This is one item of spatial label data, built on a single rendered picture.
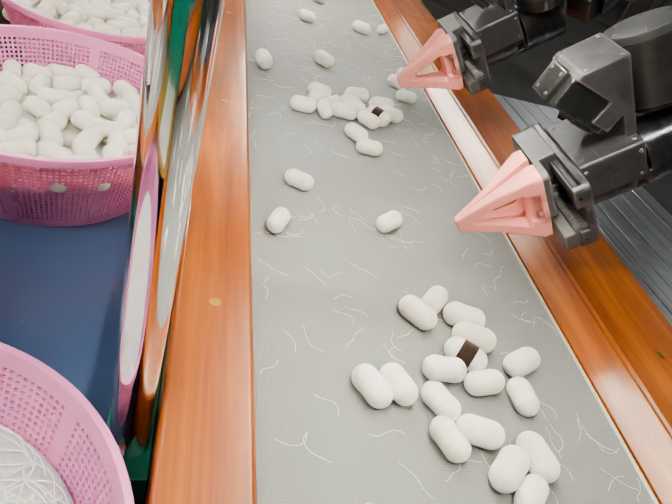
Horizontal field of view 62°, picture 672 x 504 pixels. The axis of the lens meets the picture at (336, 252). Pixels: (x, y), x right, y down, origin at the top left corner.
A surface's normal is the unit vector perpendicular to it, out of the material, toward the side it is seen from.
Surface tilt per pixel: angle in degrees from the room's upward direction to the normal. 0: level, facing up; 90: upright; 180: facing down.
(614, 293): 0
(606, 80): 90
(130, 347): 90
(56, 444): 72
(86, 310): 0
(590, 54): 41
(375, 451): 0
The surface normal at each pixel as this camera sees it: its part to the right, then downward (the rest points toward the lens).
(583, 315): -0.46, -0.63
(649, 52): -0.37, 0.56
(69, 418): -0.45, 0.11
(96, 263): 0.29, -0.75
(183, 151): 0.53, 0.65
